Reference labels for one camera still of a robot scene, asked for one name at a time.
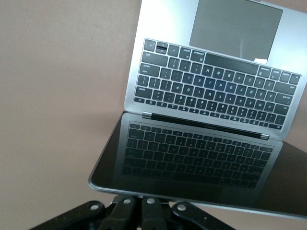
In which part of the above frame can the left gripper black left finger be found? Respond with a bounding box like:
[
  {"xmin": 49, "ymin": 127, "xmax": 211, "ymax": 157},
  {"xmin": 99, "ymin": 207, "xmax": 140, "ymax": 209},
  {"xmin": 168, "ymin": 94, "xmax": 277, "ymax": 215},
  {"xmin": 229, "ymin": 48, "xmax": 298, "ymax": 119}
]
[{"xmin": 31, "ymin": 195, "xmax": 138, "ymax": 230}]

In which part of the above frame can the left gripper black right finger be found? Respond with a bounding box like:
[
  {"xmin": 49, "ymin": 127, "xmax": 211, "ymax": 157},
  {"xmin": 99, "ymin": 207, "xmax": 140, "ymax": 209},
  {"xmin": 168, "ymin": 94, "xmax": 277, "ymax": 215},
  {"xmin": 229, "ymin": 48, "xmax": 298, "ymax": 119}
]
[{"xmin": 141, "ymin": 195, "xmax": 238, "ymax": 230}]

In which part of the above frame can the grey laptop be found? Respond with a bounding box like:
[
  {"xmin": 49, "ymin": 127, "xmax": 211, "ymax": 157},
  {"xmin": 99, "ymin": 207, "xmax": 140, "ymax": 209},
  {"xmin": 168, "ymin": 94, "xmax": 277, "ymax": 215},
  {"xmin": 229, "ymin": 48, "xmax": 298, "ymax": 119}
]
[{"xmin": 88, "ymin": 0, "xmax": 307, "ymax": 220}]

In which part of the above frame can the brown table cover sheet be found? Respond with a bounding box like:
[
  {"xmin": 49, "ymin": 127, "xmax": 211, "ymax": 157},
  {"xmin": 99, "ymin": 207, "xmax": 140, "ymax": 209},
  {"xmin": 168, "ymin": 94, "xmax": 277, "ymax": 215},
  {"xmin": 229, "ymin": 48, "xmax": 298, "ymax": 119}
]
[{"xmin": 0, "ymin": 0, "xmax": 307, "ymax": 230}]

